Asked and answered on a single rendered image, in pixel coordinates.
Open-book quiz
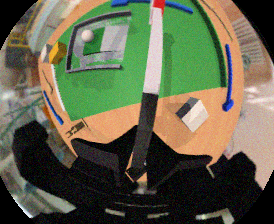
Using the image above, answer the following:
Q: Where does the green mat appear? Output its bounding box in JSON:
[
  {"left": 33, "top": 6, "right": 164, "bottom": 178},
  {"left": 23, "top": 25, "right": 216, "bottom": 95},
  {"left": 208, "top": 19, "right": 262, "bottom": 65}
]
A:
[{"left": 53, "top": 0, "right": 221, "bottom": 121}]

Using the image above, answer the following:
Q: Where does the red putter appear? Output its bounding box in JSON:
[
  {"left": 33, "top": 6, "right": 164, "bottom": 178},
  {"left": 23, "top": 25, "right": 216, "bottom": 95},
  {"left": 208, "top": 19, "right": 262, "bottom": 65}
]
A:
[{"left": 130, "top": 0, "right": 166, "bottom": 169}]

